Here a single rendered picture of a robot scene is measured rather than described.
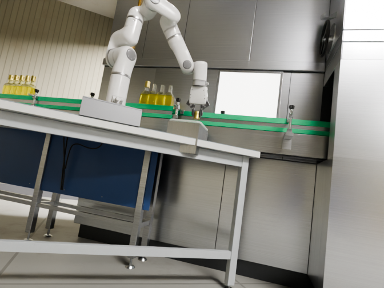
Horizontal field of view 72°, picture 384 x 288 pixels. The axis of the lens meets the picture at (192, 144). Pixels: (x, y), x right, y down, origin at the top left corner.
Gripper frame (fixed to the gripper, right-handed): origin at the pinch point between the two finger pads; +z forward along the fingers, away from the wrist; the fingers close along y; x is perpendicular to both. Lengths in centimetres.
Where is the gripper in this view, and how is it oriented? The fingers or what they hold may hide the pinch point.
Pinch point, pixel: (197, 113)
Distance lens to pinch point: 151.2
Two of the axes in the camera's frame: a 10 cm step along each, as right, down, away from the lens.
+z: -0.7, 9.9, 1.3
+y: -9.6, -1.0, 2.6
